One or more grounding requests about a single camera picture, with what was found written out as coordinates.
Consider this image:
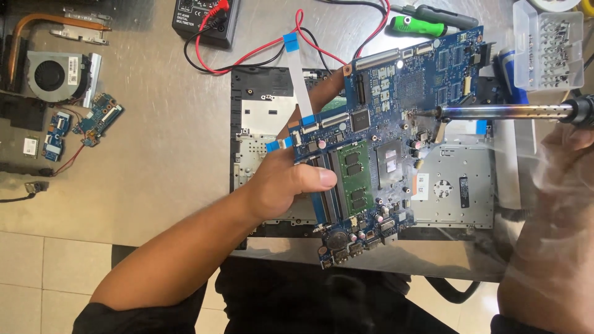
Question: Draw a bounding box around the laptop cooling fan with heatpipe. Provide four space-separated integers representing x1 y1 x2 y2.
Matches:
4 10 113 104

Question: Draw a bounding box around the long white ribbon cable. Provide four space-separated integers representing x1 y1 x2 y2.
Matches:
282 32 321 127

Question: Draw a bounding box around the small blue circuit board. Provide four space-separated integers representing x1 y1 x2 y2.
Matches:
46 111 71 139
42 138 64 162

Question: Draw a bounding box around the large blue daughter board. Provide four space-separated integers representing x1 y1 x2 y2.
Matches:
75 92 124 148

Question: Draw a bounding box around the red multimeter probe lead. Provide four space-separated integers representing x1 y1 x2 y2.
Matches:
195 0 391 76

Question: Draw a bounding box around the small wireless card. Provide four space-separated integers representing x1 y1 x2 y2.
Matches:
23 135 41 159

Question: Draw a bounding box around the solder wire roll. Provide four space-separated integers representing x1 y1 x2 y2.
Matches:
529 0 583 13

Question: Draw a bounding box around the clear plastic bit box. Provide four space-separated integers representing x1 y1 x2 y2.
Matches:
512 0 585 92

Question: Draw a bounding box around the power jack with black cable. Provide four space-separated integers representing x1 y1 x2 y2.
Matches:
0 181 50 204

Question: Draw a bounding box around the person's right hand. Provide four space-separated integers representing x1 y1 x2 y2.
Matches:
531 123 594 200

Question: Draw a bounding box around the black laptop base chassis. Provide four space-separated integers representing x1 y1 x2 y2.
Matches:
230 66 527 251

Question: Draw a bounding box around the blue laptop motherboard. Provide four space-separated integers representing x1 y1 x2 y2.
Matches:
288 25 497 271

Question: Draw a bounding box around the black laptop speaker bar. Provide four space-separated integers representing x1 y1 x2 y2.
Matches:
0 161 55 178

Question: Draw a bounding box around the person's black clothing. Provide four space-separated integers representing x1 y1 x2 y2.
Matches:
72 245 530 334

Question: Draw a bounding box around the black plastic laptop part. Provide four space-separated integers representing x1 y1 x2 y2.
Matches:
0 90 48 133

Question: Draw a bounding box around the person's left hand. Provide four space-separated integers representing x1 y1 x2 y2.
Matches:
241 69 348 224

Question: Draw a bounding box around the green memory module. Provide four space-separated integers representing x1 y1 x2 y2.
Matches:
336 140 375 217

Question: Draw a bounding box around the green handled screwdriver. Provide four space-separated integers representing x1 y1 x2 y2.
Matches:
389 15 461 38

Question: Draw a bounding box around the black grey screwdriver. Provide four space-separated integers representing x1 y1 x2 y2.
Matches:
389 4 480 30

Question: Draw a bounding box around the short white ribbon cable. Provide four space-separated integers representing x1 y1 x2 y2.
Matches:
265 137 294 154

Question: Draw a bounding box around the blue and white packet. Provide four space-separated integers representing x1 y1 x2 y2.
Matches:
493 48 531 105

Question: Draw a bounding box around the black power cord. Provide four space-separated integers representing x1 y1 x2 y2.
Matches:
423 276 484 305

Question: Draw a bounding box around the black digital multimeter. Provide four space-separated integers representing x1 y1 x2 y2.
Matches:
172 0 241 49

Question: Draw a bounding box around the soldering iron with black handle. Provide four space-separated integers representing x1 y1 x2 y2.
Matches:
408 94 594 129

